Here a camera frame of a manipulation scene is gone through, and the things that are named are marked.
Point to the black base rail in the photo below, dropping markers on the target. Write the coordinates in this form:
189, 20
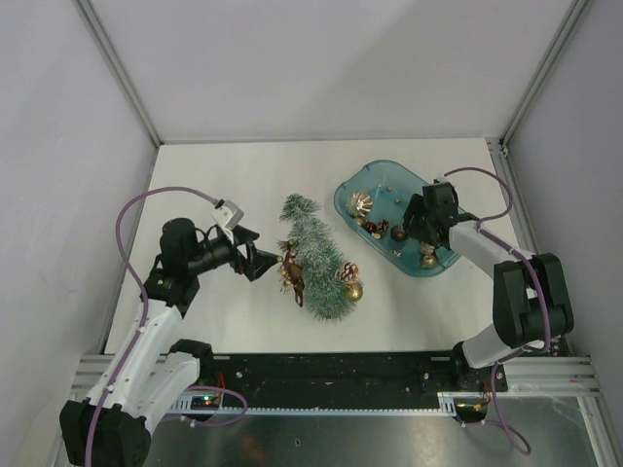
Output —
351, 380

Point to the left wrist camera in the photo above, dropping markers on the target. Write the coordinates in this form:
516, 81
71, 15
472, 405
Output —
227, 216

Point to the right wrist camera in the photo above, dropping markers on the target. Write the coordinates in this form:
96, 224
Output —
440, 179

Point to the small frosted pine cone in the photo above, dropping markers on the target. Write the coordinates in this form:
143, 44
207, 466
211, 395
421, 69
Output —
382, 226

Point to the small gold glitter bauble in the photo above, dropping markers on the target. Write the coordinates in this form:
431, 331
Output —
354, 291

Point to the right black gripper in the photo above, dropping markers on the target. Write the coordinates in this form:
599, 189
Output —
416, 207

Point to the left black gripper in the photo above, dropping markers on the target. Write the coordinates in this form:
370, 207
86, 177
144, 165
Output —
257, 261

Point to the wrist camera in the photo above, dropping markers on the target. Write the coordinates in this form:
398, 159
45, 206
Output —
227, 216
440, 179

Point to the brown bauble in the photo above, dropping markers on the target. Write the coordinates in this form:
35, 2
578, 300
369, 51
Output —
398, 234

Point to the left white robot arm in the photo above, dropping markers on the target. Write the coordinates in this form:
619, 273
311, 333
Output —
113, 425

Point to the small frosted christmas tree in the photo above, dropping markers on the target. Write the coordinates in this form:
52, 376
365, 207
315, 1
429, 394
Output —
319, 256

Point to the gold glitter bauble right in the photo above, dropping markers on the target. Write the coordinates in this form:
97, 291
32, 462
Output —
428, 262

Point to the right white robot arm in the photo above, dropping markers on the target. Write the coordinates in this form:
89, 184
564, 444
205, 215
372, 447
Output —
531, 304

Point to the teal plastic bin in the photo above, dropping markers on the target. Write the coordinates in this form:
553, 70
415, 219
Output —
389, 186

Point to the grey cable duct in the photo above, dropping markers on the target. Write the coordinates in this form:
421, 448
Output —
203, 406

